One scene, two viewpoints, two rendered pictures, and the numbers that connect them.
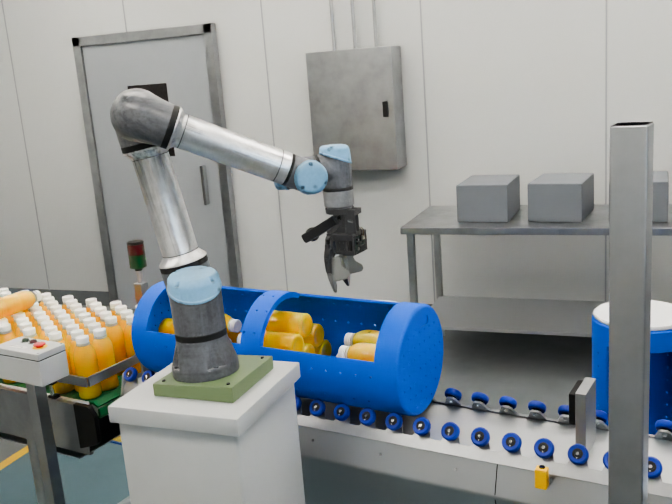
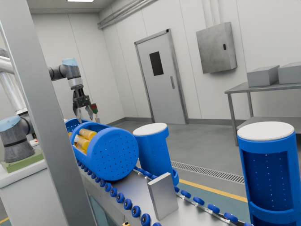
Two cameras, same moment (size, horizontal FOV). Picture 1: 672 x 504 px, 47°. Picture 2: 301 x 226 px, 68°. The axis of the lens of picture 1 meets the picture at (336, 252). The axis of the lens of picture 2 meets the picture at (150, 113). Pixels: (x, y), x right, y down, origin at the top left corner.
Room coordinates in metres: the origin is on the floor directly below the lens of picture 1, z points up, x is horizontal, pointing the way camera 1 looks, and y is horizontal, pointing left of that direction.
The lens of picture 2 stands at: (0.95, -0.95, 1.50)
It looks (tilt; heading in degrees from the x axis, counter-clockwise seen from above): 11 degrees down; 28
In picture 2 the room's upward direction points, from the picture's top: 13 degrees counter-clockwise
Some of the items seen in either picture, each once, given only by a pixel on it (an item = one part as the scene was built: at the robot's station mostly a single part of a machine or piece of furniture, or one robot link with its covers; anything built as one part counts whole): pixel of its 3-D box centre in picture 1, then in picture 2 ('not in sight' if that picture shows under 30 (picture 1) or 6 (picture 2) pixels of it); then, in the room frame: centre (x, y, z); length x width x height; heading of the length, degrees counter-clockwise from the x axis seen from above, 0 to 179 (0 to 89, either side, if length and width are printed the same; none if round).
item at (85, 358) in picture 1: (86, 368); not in sight; (2.27, 0.79, 0.99); 0.07 x 0.07 x 0.19
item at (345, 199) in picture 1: (339, 198); (76, 82); (1.91, -0.02, 1.51); 0.08 x 0.08 x 0.05
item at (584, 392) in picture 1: (582, 416); (162, 195); (1.65, -0.54, 1.00); 0.10 x 0.04 x 0.15; 149
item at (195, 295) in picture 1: (196, 299); (12, 128); (1.69, 0.32, 1.35); 0.13 x 0.12 x 0.14; 14
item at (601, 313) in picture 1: (641, 314); (264, 130); (2.25, -0.91, 1.03); 0.28 x 0.28 x 0.01
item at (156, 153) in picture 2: not in sight; (161, 179); (2.47, -0.09, 0.59); 0.28 x 0.28 x 0.88
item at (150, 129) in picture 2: not in sight; (149, 129); (2.47, -0.09, 1.03); 0.28 x 0.28 x 0.01
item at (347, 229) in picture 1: (344, 231); (80, 96); (1.90, -0.02, 1.43); 0.09 x 0.08 x 0.12; 59
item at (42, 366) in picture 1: (31, 360); (37, 145); (2.20, 0.93, 1.05); 0.20 x 0.10 x 0.10; 59
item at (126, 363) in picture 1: (136, 359); not in sight; (2.39, 0.67, 0.96); 0.40 x 0.01 x 0.03; 149
